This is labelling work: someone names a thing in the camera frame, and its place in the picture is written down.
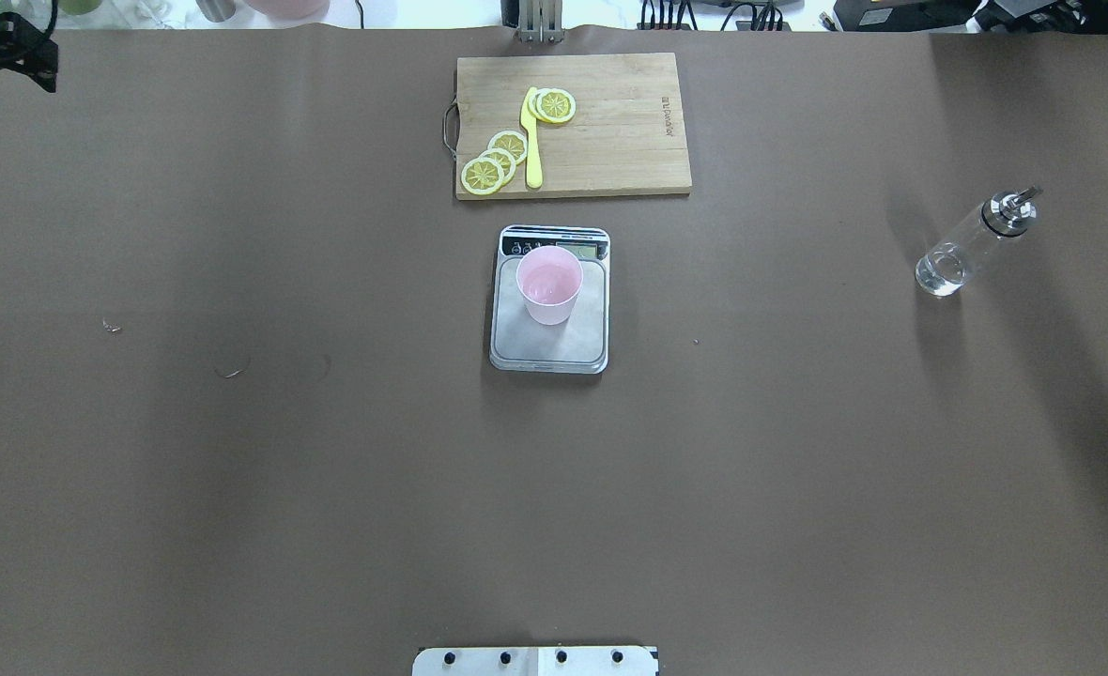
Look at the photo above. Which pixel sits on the bamboo cutting board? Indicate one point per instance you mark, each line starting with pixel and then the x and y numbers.
pixel 626 138

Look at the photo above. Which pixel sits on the yellow plastic knife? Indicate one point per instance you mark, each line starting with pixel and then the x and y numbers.
pixel 529 123

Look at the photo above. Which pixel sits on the silver kitchen scale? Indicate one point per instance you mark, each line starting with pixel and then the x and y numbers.
pixel 577 345

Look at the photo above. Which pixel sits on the pink plastic cup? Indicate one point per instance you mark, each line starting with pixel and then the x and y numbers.
pixel 549 279

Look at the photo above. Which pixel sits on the glass sauce bottle metal spout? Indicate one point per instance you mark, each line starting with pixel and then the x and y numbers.
pixel 969 248

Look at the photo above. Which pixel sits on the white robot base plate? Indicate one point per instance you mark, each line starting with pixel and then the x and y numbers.
pixel 538 660

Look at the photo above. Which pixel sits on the lemon slice by knife blade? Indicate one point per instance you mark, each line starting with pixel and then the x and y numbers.
pixel 553 105

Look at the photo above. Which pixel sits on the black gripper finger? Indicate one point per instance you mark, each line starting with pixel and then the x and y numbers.
pixel 41 65

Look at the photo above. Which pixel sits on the middle lemon slice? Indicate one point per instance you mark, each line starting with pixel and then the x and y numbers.
pixel 505 161

